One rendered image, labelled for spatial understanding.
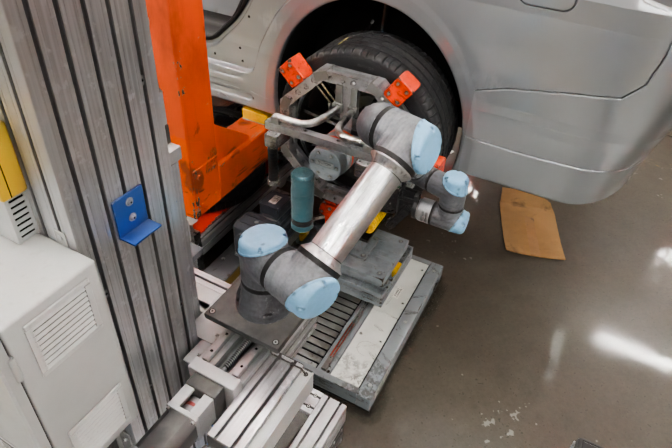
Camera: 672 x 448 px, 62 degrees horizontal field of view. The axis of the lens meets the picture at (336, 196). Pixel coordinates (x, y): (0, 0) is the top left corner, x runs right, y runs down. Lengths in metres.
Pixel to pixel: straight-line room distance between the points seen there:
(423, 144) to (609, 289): 1.92
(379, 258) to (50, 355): 1.68
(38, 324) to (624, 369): 2.27
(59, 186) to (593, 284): 2.53
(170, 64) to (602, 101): 1.36
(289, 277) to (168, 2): 0.96
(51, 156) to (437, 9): 1.35
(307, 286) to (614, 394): 1.66
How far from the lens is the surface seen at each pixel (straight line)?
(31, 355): 1.06
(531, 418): 2.41
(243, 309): 1.44
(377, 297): 2.44
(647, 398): 2.67
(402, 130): 1.30
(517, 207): 3.35
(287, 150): 2.18
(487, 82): 1.98
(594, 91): 1.93
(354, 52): 1.97
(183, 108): 1.98
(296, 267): 1.25
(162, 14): 1.87
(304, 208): 2.13
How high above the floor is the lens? 1.91
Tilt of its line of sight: 37 degrees down
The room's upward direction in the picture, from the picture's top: 3 degrees clockwise
